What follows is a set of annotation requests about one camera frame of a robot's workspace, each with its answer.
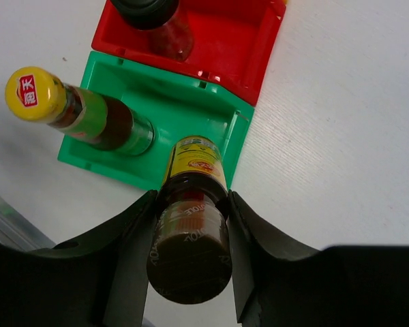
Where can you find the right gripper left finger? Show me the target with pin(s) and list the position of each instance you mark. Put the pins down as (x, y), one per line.
(95, 279)

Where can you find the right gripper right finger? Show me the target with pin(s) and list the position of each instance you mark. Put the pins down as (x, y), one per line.
(279, 281)

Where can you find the yellow label small bottle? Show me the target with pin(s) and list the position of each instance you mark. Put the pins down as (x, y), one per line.
(189, 261)

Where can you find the green label sauce bottle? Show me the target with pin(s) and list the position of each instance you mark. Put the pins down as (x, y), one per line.
(103, 122)

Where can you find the black lid spice grinder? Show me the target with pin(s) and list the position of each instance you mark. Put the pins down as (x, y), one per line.
(165, 24)

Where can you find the green plastic bin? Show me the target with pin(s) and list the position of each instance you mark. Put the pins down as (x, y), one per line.
(176, 105)

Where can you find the red plastic bin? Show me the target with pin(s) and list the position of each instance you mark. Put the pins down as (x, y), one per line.
(233, 41)

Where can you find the aluminium table frame rail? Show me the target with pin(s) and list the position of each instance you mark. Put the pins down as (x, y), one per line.
(19, 233)

